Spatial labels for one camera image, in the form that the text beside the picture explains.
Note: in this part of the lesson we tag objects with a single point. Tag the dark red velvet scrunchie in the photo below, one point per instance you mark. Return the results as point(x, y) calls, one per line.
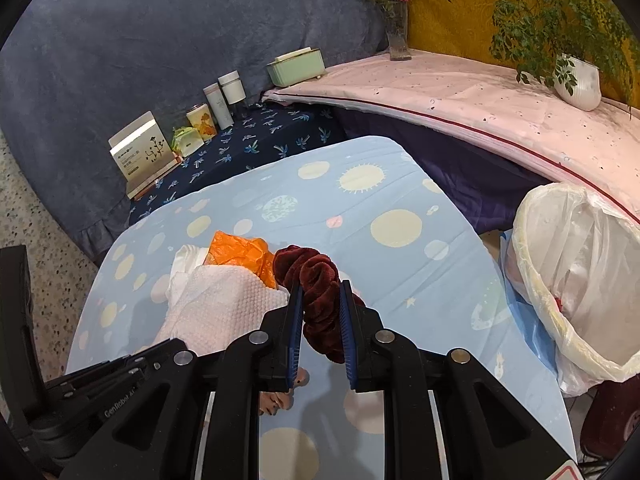
point(320, 280)

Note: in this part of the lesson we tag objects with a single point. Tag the white waffle towel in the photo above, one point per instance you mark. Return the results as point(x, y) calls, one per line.
point(225, 305)

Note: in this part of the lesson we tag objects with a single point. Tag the dark blue printed cloth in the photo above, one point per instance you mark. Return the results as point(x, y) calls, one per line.
point(260, 135)

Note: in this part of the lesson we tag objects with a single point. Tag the pink table cover cloth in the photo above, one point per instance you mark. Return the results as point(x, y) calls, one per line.
point(475, 95)

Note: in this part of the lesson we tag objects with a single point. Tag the purple cloth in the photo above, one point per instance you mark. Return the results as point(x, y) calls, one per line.
point(450, 170)

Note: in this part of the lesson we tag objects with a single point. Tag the white card box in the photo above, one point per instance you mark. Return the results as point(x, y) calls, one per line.
point(145, 157)

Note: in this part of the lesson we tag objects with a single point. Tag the blue-grey curtain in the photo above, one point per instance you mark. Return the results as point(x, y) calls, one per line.
point(150, 35)

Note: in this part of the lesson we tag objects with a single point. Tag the wide white jar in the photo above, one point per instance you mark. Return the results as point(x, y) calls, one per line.
point(232, 91)

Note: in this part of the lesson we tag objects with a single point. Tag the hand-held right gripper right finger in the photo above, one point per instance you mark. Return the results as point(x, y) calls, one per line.
point(347, 335)

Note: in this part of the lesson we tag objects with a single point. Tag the green plant in white pot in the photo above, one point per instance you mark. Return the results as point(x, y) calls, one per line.
point(580, 85)

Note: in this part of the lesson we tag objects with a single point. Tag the blue planet print tablecloth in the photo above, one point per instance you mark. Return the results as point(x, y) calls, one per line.
point(400, 270)

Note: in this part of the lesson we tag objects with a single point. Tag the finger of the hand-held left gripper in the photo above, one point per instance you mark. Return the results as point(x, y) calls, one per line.
point(150, 349)
point(100, 372)

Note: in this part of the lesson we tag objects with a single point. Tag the glass vase with pink flowers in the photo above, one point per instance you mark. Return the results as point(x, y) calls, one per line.
point(399, 40)

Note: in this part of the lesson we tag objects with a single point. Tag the tall white bottle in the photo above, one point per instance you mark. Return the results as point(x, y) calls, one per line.
point(218, 107)

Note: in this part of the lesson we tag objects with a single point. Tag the orange plastic wrapper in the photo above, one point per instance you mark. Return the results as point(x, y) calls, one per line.
point(235, 255)

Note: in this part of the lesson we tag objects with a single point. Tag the green tissue box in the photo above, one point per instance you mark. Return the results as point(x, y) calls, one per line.
point(294, 67)

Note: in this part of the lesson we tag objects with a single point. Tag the trash bin with white bag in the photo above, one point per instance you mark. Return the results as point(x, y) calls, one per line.
point(590, 240)

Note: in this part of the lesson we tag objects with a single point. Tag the yellow printed tin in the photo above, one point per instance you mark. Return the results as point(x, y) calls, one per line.
point(201, 122)

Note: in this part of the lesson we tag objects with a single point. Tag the yellow curtain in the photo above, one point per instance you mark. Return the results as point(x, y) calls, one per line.
point(450, 25)

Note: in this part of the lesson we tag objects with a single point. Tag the green packet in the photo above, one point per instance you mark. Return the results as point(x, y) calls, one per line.
point(187, 142)

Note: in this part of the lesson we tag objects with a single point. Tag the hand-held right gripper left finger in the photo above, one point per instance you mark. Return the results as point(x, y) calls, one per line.
point(295, 330)

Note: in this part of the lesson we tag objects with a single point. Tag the dark red round stool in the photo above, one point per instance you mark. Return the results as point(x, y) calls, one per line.
point(615, 410)

